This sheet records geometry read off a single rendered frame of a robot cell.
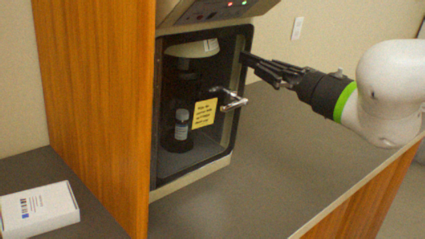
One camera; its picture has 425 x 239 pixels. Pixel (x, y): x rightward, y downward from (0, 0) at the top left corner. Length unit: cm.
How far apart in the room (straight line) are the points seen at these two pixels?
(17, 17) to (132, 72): 50
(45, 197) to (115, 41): 45
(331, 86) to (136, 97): 38
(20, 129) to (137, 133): 57
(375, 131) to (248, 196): 45
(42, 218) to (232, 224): 45
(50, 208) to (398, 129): 75
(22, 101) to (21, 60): 12
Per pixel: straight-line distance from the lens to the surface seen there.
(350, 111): 74
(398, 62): 61
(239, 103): 92
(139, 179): 76
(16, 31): 110
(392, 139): 72
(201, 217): 95
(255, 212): 100
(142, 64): 63
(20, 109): 118
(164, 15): 69
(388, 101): 63
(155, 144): 85
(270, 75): 82
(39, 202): 96
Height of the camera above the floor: 161
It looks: 29 degrees down
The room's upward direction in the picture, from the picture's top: 7 degrees clockwise
